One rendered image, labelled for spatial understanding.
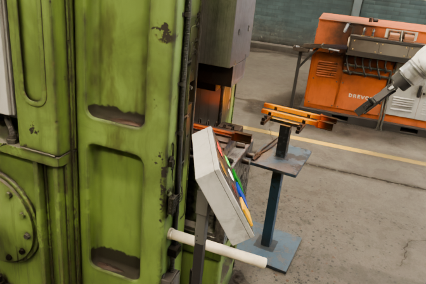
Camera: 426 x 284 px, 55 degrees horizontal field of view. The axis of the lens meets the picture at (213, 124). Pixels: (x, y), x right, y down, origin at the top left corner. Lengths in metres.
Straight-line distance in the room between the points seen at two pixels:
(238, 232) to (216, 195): 0.16
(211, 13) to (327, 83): 3.88
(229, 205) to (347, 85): 4.30
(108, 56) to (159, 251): 0.87
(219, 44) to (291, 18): 7.79
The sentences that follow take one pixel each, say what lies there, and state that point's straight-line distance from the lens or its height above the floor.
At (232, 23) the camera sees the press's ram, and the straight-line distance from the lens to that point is 1.68.
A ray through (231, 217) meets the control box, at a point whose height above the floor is 1.03.
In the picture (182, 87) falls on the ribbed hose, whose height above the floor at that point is 1.31.
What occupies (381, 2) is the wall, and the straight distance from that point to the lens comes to 9.39.
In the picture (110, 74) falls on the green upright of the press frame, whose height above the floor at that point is 1.31.
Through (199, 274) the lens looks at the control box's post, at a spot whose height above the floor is 0.66.
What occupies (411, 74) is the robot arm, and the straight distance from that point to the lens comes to 1.69.
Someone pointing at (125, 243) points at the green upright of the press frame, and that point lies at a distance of 2.06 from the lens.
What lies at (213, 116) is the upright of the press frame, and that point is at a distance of 2.24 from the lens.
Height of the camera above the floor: 1.77
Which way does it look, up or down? 22 degrees down
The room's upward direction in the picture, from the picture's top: 6 degrees clockwise
